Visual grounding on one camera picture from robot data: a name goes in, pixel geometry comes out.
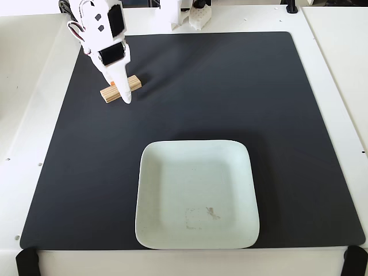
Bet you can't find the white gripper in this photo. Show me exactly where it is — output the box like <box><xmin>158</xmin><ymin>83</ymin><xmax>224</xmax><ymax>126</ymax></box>
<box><xmin>86</xmin><ymin>40</ymin><xmax>133</xmax><ymax>105</ymax></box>

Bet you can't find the light wooden block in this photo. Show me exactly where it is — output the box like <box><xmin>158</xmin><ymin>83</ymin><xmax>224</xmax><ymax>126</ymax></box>
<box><xmin>99</xmin><ymin>75</ymin><xmax>143</xmax><ymax>104</ymax></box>

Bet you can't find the white square plate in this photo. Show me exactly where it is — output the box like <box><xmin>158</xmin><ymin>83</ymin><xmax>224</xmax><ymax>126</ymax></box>
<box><xmin>134</xmin><ymin>139</ymin><xmax>261</xmax><ymax>250</ymax></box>

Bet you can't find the black curved table clamp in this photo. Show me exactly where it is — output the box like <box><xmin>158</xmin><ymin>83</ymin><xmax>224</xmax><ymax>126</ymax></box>
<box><xmin>58</xmin><ymin>0</ymin><xmax>79</xmax><ymax>22</ymax></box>

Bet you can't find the black rubber mat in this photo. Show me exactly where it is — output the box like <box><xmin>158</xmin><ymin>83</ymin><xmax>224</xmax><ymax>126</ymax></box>
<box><xmin>19</xmin><ymin>31</ymin><xmax>366</xmax><ymax>250</ymax></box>

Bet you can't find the white red servo cable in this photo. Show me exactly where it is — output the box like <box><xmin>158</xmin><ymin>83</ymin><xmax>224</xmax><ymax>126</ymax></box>
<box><xmin>67</xmin><ymin>20</ymin><xmax>93</xmax><ymax>56</ymax></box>

